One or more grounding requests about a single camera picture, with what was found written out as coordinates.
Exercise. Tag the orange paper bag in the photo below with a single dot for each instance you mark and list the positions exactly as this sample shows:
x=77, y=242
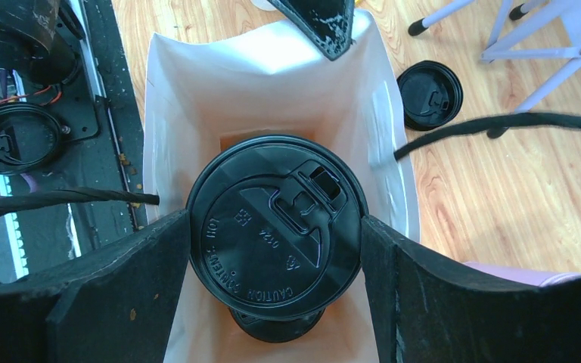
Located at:
x=203, y=99

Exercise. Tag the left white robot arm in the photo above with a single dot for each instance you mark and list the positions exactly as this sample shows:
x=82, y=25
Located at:
x=31, y=45

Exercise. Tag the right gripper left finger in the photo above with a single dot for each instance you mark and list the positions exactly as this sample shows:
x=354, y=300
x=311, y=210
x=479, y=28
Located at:
x=114, y=304

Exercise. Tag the pink straw holder cup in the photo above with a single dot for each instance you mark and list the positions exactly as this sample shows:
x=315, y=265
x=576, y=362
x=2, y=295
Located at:
x=525, y=276

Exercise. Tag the stack of black lids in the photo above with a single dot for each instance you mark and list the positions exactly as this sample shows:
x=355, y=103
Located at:
x=432, y=95

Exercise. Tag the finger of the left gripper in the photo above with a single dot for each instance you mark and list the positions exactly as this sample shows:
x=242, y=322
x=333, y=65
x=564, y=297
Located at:
x=326, y=23

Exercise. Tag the black cup lid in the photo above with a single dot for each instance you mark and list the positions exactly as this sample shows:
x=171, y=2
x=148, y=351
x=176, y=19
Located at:
x=276, y=227
x=275, y=331

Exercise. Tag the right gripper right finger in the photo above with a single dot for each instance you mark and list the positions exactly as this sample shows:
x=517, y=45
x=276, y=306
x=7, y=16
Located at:
x=426, y=307

